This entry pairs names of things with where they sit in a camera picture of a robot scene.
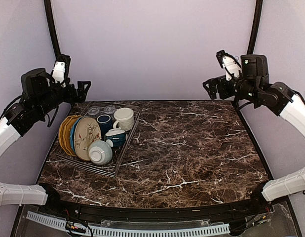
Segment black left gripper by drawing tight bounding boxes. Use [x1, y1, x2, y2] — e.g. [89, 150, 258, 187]
[36, 77, 91, 117]

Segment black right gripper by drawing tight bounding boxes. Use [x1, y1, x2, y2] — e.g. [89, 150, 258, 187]
[203, 74, 259, 103]

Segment clear ribbed drinking glass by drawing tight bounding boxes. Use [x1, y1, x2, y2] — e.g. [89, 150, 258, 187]
[87, 106, 100, 118]

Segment dark blue mug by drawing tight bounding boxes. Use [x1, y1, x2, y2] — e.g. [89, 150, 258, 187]
[96, 114, 113, 136]

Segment yellow bottom plate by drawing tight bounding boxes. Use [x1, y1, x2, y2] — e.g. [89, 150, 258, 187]
[74, 117, 101, 161]

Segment blue plate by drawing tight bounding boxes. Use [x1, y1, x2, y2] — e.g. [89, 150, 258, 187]
[70, 117, 82, 153]

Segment yellow dotted top plate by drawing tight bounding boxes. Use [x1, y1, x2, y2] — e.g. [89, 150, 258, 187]
[58, 120, 67, 154]

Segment cream ribbed mug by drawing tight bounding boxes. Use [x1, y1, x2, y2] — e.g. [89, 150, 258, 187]
[113, 107, 134, 131]

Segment dark bowl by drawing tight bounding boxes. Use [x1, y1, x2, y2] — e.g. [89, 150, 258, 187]
[104, 128, 128, 148]

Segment light green ceramic bowl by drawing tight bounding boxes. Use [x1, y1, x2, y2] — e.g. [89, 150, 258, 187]
[88, 140, 113, 165]

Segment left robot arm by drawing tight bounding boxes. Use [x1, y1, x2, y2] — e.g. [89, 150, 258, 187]
[0, 68, 91, 215]

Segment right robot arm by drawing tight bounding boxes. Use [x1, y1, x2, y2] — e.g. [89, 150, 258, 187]
[202, 50, 305, 214]

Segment left wiring bundle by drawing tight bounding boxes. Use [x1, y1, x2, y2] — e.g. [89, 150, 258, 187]
[38, 202, 94, 237]

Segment wiring bundle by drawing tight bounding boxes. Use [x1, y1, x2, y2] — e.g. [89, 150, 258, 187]
[38, 202, 94, 237]
[229, 204, 274, 234]

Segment right wiring bundle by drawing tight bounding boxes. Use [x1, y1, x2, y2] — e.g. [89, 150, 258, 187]
[229, 204, 274, 234]

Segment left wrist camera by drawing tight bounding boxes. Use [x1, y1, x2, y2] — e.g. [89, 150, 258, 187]
[51, 54, 71, 88]

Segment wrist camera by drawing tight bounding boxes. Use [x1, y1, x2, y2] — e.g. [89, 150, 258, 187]
[51, 54, 71, 88]
[216, 50, 242, 81]

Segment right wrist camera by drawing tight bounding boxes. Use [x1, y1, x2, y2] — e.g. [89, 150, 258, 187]
[216, 50, 242, 81]

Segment left black frame post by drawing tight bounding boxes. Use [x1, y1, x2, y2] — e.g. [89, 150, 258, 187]
[43, 0, 61, 58]

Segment black frame post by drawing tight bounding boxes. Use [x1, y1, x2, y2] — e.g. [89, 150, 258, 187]
[247, 0, 263, 54]
[43, 0, 61, 58]

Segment right black frame post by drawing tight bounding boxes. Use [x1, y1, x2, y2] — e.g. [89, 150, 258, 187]
[247, 0, 263, 54]

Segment black front rail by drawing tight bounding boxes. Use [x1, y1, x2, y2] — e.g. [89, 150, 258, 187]
[21, 192, 289, 225]

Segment light blue slotted cable duct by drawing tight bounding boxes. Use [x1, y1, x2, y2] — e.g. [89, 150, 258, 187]
[26, 211, 230, 237]

